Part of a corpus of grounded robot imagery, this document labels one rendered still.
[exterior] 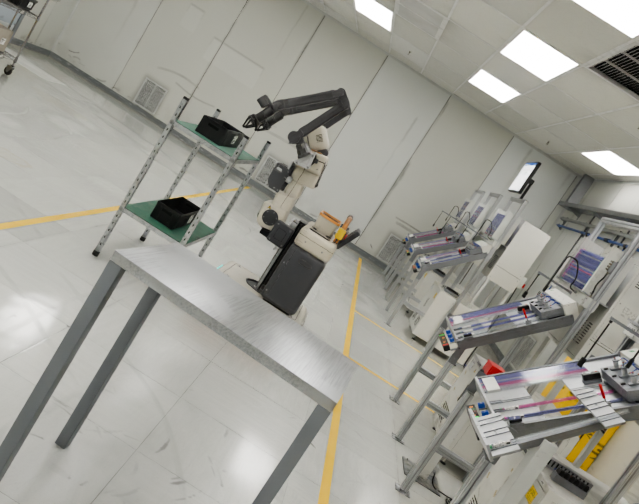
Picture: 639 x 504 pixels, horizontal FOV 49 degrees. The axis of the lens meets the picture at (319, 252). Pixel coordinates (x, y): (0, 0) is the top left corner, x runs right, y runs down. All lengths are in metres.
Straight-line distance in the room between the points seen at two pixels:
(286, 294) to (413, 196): 7.48
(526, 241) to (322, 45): 5.51
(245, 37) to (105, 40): 2.34
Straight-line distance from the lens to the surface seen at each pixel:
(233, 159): 4.17
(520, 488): 2.86
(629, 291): 4.60
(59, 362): 2.03
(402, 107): 11.68
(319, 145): 4.43
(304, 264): 4.32
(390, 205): 11.65
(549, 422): 3.09
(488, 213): 9.07
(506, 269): 7.73
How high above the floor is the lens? 1.34
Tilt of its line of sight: 8 degrees down
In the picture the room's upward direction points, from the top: 33 degrees clockwise
